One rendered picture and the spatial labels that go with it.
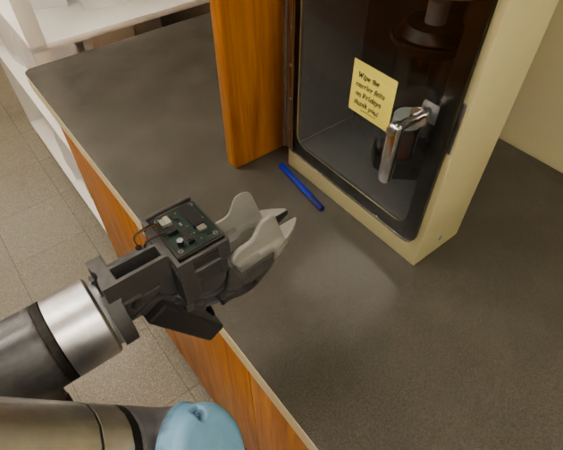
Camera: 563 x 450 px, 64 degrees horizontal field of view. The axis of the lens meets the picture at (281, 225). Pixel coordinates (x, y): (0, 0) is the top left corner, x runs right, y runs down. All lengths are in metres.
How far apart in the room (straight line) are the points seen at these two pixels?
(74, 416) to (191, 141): 0.74
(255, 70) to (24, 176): 1.95
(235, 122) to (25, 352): 0.55
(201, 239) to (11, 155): 2.42
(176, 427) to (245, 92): 0.61
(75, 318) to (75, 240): 1.78
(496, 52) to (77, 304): 0.47
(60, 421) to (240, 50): 0.61
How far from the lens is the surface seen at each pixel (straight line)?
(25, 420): 0.28
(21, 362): 0.41
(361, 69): 0.64
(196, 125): 1.02
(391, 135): 0.55
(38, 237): 2.27
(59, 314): 0.41
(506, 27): 0.53
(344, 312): 0.68
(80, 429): 0.30
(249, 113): 0.84
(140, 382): 1.72
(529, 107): 1.05
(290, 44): 0.74
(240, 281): 0.45
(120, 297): 0.41
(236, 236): 0.48
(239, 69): 0.79
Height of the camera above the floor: 1.52
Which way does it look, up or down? 48 degrees down
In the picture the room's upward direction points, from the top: straight up
